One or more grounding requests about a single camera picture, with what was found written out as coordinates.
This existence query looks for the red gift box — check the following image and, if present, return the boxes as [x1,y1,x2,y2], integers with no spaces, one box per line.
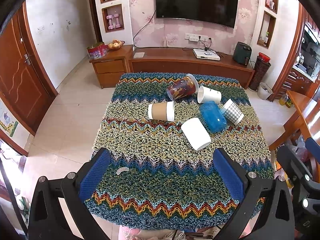
[87,42,107,60]

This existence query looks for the brown sleeve paper cup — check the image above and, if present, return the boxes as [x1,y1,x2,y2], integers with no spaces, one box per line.
[148,101,175,122]

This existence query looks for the white waste bucket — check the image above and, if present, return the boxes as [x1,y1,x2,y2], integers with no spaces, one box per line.
[257,82,273,100]

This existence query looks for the wooden tv cabinet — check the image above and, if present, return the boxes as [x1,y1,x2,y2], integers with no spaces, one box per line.
[129,48,254,89]

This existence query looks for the multicolour knitted table cloth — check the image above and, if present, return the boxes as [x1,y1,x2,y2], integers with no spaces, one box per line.
[84,73,274,230]

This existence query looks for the dark green air fryer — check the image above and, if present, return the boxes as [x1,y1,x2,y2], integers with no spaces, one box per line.
[233,42,252,66]

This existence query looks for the pink dumbbells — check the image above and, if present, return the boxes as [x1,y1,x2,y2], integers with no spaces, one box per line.
[106,14,122,30]

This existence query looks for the checkered paper cup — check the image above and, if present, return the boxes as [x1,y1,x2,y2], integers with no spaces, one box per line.
[220,99,244,125]

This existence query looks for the white power strip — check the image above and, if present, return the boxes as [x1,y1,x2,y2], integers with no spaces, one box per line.
[189,36,199,42]

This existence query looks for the fruit bowl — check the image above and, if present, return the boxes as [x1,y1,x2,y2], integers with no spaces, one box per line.
[107,40,125,50]

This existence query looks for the wooden drawer side cabinet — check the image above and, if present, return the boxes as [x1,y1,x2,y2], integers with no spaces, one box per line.
[90,45,133,88]

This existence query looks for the brown wooden door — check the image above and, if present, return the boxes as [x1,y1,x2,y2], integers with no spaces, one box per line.
[1,3,57,135]

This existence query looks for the small white paper cup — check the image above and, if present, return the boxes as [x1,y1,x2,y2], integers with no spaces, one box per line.
[197,86,222,104]

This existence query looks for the blue plastic cup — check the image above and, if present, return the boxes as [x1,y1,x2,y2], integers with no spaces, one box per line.
[200,101,227,133]

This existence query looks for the wall mounted black television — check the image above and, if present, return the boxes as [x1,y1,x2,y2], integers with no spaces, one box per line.
[156,0,238,28]

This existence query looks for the wooden chair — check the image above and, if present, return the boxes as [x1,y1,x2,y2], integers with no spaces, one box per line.
[268,90,320,156]

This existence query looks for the tall dark wicker bin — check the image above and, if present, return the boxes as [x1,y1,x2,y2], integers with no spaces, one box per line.
[248,52,271,91]

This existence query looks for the white ceramic cup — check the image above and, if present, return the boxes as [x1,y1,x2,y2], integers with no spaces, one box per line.
[181,118,211,151]

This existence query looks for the white set-top box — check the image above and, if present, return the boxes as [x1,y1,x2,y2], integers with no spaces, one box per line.
[193,49,220,61]

